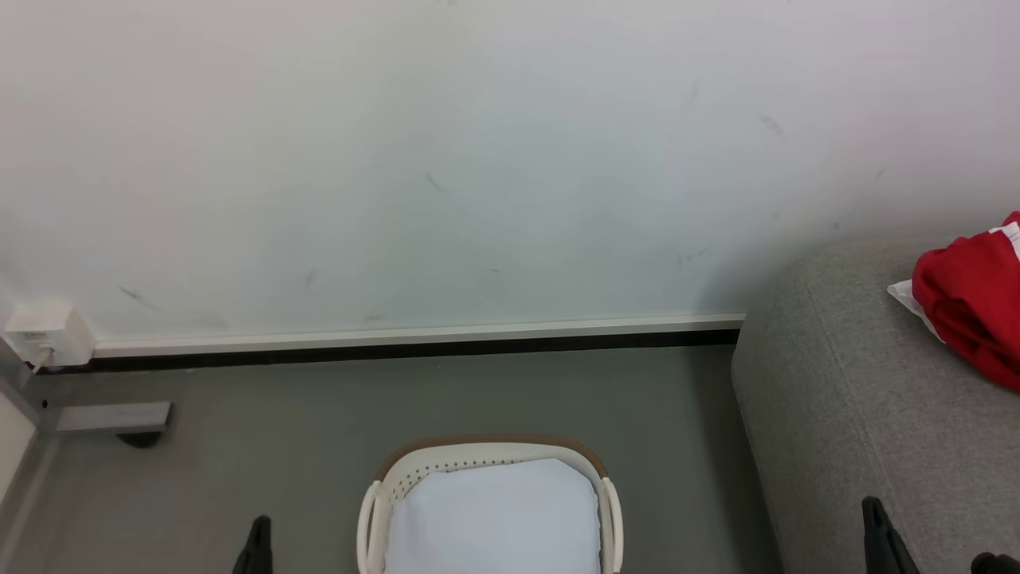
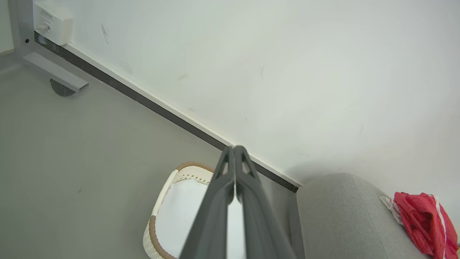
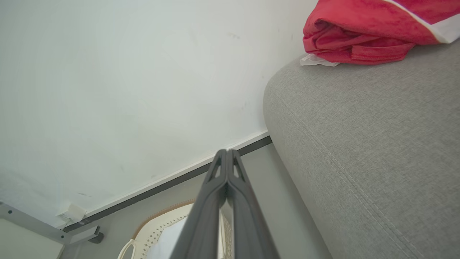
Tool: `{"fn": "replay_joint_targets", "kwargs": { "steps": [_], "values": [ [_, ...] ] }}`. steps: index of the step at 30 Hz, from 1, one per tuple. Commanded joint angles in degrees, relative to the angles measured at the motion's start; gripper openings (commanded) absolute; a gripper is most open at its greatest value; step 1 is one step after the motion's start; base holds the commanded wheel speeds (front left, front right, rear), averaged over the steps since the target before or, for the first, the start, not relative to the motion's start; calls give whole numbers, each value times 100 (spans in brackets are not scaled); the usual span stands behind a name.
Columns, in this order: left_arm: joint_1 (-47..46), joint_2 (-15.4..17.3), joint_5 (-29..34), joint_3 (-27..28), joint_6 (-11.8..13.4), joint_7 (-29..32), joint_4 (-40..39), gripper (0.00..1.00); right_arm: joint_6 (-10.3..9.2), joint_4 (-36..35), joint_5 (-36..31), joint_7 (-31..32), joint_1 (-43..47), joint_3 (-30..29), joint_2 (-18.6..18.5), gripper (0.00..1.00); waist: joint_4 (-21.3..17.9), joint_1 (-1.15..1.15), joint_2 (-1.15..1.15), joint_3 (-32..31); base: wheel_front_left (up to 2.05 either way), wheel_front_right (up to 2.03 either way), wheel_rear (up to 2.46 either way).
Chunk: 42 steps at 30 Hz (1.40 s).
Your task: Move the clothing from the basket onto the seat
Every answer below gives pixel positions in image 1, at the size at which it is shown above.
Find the grey fabric sofa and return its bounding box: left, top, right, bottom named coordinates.
left=731, top=239, right=1020, bottom=574

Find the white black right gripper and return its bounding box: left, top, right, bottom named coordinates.
left=862, top=497, right=1020, bottom=574

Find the red and white garment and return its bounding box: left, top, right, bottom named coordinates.
left=887, top=211, right=1020, bottom=393

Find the grey metal frame leg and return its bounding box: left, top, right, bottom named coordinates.
left=0, top=339, right=173, bottom=435

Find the white and black baseboard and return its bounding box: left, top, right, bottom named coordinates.
left=40, top=314, right=746, bottom=372

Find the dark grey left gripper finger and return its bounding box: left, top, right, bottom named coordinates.
left=233, top=516, right=273, bottom=574

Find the white cloth in basket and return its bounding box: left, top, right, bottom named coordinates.
left=385, top=458, right=600, bottom=574

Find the white wall socket box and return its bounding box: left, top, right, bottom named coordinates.
left=4, top=301, right=96, bottom=368

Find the cream plastic laundry basket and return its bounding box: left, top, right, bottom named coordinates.
left=356, top=435, right=624, bottom=574

